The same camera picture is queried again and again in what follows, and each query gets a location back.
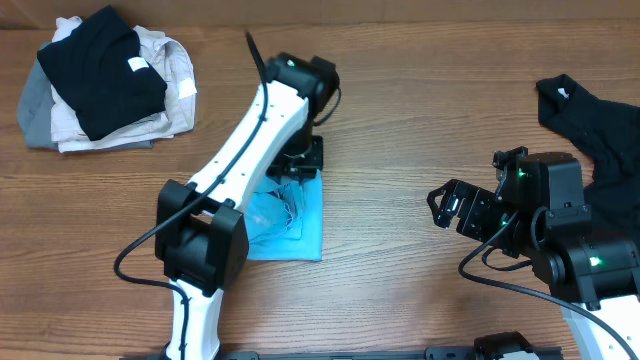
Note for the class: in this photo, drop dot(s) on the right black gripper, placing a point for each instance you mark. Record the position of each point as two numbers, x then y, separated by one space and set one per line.
478 201

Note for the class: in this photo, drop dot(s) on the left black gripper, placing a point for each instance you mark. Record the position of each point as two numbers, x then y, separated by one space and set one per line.
305 168

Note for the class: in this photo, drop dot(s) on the light blue t-shirt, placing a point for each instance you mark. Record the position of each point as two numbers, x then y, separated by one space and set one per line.
284 220

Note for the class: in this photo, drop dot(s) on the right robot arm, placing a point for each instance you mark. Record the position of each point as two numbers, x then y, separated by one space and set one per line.
538 216

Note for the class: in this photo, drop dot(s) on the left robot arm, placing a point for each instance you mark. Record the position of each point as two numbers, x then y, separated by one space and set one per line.
203 240

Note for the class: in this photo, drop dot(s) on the black shirt on right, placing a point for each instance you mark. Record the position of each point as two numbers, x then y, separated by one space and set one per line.
608 133

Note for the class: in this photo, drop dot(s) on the folded beige shirt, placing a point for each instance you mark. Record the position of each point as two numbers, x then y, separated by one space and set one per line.
172 62

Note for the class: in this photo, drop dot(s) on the folded black shirt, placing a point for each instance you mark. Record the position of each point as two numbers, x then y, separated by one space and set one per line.
97 71

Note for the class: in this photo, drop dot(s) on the folded grey garment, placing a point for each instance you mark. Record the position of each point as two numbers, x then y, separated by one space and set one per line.
34 110

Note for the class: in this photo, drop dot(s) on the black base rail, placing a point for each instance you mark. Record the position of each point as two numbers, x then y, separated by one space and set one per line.
432 353

